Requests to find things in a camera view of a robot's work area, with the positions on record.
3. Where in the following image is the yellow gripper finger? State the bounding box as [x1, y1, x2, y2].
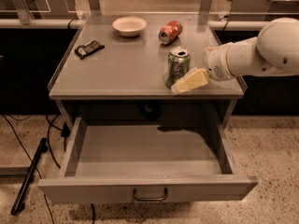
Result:
[171, 67, 209, 94]

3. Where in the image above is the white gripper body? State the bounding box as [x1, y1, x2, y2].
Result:
[204, 44, 234, 81]

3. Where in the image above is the green soda can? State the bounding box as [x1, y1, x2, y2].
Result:
[165, 47, 191, 88]

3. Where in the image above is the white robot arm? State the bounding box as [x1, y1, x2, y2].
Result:
[171, 18, 299, 94]

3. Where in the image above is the orange soda can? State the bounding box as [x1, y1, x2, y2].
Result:
[158, 21, 183, 45]

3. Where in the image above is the open grey top drawer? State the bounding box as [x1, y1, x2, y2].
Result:
[38, 119, 258, 203]

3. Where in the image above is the white bowl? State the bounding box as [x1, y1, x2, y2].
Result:
[112, 17, 147, 37]

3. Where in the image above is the grey cabinet table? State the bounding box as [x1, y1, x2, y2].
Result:
[49, 14, 244, 132]

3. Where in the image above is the black snack packet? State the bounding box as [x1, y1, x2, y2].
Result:
[75, 40, 105, 60]

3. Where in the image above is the black bar on floor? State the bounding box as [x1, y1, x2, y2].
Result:
[10, 138, 48, 216]

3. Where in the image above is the metal drawer handle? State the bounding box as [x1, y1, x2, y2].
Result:
[133, 188, 168, 203]

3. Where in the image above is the white horizontal rail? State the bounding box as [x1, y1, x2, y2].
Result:
[0, 18, 277, 32]

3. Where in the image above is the black floor cable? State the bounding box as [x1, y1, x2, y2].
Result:
[0, 114, 57, 224]

